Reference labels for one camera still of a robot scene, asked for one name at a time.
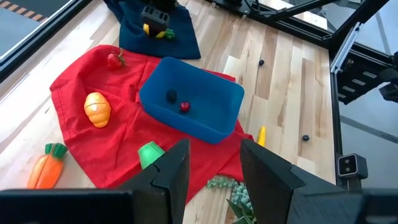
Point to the navy blue cloth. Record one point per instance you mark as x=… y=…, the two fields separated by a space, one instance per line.
x=174 y=46

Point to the dark eggplant toy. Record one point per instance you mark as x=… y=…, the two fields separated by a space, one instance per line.
x=306 y=137

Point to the green toy cucumber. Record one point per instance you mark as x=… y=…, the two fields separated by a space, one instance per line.
x=149 y=154

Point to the silver aluminium bar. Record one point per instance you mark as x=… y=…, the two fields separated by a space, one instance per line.
x=345 y=48

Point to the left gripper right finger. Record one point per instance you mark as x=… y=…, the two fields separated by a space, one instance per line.
x=270 y=193

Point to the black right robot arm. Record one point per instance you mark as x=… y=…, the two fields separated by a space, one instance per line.
x=161 y=2

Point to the red cloth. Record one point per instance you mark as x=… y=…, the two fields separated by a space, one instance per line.
x=124 y=130

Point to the black hazard-striped floor mat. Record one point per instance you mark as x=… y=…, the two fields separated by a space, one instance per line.
x=37 y=4

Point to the black table-level camera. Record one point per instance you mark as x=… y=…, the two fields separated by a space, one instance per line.
x=351 y=165

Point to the orange toy carrot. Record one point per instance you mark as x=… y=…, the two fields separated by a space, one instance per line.
x=46 y=171

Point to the dark toy blackberry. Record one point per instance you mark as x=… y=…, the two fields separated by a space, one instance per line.
x=171 y=96

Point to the red toy strawberry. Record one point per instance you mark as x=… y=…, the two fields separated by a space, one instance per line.
x=114 y=61

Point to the succulent plant in black pot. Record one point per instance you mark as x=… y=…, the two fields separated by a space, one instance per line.
x=242 y=199

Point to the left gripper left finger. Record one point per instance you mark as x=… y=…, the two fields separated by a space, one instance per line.
x=171 y=186

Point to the dark toy blueberry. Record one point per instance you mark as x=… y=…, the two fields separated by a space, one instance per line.
x=261 y=62

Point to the blue plastic tupperware container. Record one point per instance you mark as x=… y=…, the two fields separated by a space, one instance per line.
x=211 y=102

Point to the orange toy croissant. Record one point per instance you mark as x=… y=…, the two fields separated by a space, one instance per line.
x=97 y=110

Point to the yellow toy corn cob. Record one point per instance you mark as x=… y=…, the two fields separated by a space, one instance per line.
x=261 y=137

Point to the small red toy cherry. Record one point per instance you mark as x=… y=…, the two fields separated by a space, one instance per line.
x=185 y=106

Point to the yellow toy bell pepper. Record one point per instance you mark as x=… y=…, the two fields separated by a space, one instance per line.
x=169 y=33

